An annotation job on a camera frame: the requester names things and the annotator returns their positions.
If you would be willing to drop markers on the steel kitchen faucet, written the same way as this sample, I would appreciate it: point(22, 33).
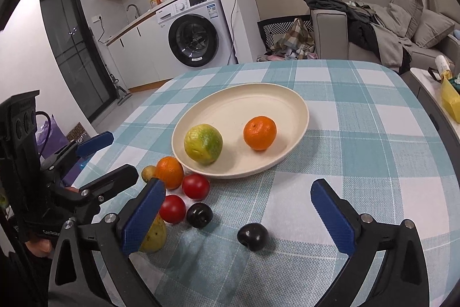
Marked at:
point(133, 7)

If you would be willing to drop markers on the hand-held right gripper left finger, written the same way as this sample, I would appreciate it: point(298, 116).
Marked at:
point(143, 217)

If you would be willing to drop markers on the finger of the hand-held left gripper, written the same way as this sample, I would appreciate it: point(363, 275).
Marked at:
point(95, 143)
point(115, 178)

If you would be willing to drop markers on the white side table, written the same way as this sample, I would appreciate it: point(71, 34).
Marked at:
point(427, 84)

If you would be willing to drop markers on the floor mop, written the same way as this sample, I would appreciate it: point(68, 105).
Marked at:
point(121, 91)

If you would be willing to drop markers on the plaid cloth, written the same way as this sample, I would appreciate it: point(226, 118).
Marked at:
point(293, 39)

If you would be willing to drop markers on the red tomato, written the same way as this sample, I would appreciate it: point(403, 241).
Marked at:
point(173, 209)
point(196, 186)

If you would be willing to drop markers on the person's left hand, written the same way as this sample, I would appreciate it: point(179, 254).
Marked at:
point(39, 247)

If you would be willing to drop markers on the yellow detergent bottle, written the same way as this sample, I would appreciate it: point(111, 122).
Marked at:
point(154, 1)

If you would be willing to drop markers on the purple plastic bag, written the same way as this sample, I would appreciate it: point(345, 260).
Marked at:
point(50, 138)

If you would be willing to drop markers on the white yellow bottle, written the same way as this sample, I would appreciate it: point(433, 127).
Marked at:
point(442, 65)

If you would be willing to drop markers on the yellow plastic bag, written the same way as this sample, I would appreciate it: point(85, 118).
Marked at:
point(449, 100)

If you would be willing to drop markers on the speckled yellow guava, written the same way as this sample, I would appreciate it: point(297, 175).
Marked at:
point(156, 238)

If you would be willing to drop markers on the brown longan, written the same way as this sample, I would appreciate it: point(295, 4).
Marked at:
point(147, 173)

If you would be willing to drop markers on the orange mandarin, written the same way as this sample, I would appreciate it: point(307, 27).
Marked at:
point(169, 172)
point(260, 133)

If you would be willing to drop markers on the cream oval plate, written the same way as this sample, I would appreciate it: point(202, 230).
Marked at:
point(233, 105)

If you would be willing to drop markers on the dark plum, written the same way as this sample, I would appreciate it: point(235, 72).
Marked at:
point(199, 215)
point(252, 236)

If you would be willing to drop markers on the white washing machine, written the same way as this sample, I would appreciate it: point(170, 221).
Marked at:
point(165, 21)

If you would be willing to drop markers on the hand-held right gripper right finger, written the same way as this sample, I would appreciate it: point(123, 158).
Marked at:
point(332, 217)

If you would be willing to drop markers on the dark glass door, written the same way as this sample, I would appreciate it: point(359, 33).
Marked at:
point(72, 51)

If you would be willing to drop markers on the green-tinged yellow guava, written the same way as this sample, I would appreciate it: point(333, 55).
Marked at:
point(203, 144)

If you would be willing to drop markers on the white kitchen counter cabinet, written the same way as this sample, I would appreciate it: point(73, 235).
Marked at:
point(140, 48)

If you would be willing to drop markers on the grey sofa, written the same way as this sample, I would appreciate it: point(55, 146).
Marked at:
point(329, 37)

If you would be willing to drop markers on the black patterned laundry basket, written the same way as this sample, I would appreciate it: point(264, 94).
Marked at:
point(267, 33)

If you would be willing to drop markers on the grey sofa cushion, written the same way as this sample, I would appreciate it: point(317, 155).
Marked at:
point(433, 28)
point(408, 12)

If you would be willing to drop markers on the pile of dark clothes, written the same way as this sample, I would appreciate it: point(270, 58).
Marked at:
point(363, 30)

